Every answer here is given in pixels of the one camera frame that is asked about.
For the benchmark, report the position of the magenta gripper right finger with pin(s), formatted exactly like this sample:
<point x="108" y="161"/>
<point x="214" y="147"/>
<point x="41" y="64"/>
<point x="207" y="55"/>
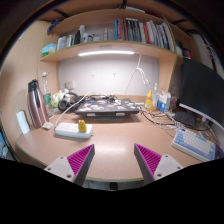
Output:
<point x="154" y="166"/>

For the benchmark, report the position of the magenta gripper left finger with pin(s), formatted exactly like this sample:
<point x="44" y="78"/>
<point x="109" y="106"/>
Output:
<point x="74" y="167"/>

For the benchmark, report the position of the yellow charger plug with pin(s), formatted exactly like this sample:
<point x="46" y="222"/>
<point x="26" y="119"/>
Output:
<point x="82" y="126"/>

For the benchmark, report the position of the white power strip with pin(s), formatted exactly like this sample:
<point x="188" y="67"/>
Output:
<point x="71" y="130"/>

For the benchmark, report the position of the white and blue keyboard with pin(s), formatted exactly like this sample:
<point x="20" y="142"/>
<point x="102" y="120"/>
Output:
<point x="194" y="145"/>

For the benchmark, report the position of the small beige stone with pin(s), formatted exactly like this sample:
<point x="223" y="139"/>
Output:
<point x="47" y="126"/>

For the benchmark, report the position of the black laptop with stickers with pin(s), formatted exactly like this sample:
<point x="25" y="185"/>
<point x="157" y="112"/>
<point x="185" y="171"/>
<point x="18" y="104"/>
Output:
<point x="93" y="107"/>

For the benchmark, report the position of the yellow glue bottle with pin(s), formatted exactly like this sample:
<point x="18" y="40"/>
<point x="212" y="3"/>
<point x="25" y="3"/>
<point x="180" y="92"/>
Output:
<point x="149" y="101"/>

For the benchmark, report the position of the black headphones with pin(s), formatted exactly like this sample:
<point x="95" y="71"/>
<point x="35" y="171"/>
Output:
<point x="68" y="102"/>

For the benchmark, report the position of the white tissue pack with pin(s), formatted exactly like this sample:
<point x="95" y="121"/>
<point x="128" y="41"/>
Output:
<point x="22" y="122"/>

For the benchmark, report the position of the blue white carton box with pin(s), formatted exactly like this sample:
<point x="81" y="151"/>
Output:
<point x="164" y="99"/>

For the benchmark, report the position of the clear spray bottle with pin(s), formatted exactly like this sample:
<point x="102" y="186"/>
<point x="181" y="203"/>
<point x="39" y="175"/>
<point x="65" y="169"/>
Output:
<point x="155" y="95"/>

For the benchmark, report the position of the rose metal thermos bottle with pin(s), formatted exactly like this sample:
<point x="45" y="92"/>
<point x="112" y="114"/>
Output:
<point x="36" y="105"/>

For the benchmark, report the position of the clear plastic water bottle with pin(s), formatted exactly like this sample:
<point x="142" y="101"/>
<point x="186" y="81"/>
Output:
<point x="47" y="95"/>

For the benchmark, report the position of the black computer monitor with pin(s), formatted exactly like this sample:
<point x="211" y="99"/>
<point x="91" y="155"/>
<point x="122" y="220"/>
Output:
<point x="202" y="91"/>

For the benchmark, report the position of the LED light bar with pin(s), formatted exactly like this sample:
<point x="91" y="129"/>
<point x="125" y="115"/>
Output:
<point x="105" y="52"/>

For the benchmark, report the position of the teal box on shelf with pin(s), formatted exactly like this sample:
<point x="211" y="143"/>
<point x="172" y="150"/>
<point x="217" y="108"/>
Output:
<point x="48" y="49"/>

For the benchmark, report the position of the row of books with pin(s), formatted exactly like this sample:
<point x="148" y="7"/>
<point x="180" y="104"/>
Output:
<point x="131" y="29"/>

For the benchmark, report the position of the wooden wall shelf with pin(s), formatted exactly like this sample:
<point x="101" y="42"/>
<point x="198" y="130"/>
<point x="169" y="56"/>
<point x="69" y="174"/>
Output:
<point x="115" y="73"/>

